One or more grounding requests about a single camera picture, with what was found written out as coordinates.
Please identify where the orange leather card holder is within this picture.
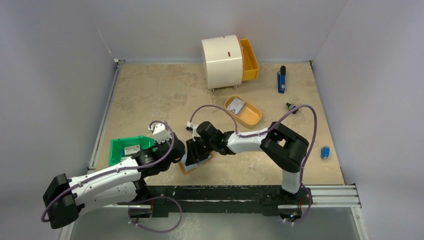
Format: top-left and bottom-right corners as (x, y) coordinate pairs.
(178, 152), (214, 175)

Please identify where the silver VIP credit card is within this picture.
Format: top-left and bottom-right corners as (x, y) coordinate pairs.
(227, 97), (246, 115)

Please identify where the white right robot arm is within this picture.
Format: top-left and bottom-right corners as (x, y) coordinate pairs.
(181, 121), (309, 204)

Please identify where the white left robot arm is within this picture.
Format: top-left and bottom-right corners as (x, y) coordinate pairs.
(41, 136), (186, 229)

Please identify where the orange oval tray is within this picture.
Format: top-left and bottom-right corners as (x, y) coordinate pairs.
(224, 95), (263, 129)

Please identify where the small box in bin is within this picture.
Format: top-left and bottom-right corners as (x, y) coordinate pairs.
(121, 144), (141, 156)

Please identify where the green plastic bin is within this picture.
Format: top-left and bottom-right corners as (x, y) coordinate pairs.
(108, 136), (155, 167)

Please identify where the small black knob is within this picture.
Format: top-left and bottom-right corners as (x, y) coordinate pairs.
(285, 102), (299, 114)

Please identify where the orange open drawer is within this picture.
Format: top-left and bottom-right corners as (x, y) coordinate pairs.
(239, 38), (259, 81)

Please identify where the white round drawer cabinet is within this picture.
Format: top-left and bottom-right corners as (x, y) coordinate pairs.
(201, 34), (244, 93)

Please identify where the blue black marker pen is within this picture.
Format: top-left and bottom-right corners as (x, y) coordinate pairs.
(277, 65), (286, 94)

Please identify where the small blue eraser block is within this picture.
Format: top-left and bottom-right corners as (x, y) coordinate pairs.
(320, 145), (331, 160)

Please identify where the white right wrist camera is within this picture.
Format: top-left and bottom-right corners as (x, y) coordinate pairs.
(186, 122), (200, 139)

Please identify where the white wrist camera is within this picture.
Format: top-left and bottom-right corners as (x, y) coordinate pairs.
(148, 121), (173, 145)
(186, 122), (200, 139)

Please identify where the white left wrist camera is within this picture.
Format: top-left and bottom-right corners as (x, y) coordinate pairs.
(148, 121), (173, 145)

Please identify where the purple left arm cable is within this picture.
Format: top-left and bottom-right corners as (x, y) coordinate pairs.
(40, 120), (176, 223)

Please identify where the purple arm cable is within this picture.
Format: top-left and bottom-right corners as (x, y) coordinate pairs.
(40, 120), (176, 223)
(188, 104), (318, 186)

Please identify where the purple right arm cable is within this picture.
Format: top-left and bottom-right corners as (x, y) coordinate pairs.
(188, 104), (318, 186)

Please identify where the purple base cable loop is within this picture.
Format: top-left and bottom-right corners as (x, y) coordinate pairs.
(127, 193), (184, 234)

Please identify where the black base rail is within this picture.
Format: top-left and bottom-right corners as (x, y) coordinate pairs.
(124, 185), (313, 222)

